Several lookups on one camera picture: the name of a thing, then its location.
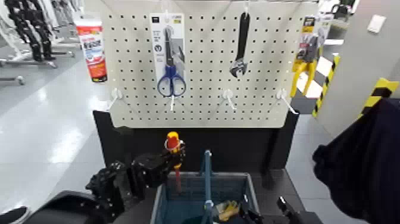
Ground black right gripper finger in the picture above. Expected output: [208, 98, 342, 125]
[276, 195, 302, 224]
[240, 194, 264, 224]

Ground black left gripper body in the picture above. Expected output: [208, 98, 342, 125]
[129, 151, 171, 200]

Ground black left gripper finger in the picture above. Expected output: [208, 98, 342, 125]
[174, 141, 187, 168]
[160, 147, 176, 171]

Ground red yellow screwdriver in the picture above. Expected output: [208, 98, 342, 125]
[165, 131, 184, 194]

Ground teal crate with grey rim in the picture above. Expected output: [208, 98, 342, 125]
[149, 171, 262, 224]

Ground yellow work gloves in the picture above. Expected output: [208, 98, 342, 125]
[215, 200, 240, 222]

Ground black stand panel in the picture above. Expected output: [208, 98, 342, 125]
[92, 109, 300, 176]

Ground dark navy cloth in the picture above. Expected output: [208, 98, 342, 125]
[312, 97, 400, 224]

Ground white perforated pegboard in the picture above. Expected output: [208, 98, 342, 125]
[100, 0, 320, 129]

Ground white scissors packaging card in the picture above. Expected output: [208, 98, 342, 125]
[149, 12, 186, 96]

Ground black adjustable wrench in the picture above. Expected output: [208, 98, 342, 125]
[229, 11, 251, 79]

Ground red white tube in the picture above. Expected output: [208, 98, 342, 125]
[74, 18, 108, 83]

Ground yellow black striped corner guard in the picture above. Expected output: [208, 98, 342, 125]
[311, 54, 341, 119]
[357, 77, 400, 120]

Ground yellow black pliers label card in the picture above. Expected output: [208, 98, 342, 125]
[301, 16, 316, 35]

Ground black background robot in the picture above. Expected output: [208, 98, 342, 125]
[4, 0, 58, 63]

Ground blue handled scissors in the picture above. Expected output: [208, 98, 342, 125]
[157, 26, 188, 98]

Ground yellow handled pliers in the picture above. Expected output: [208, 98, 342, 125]
[289, 33, 320, 98]

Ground white wall plate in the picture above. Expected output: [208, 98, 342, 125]
[367, 14, 388, 34]

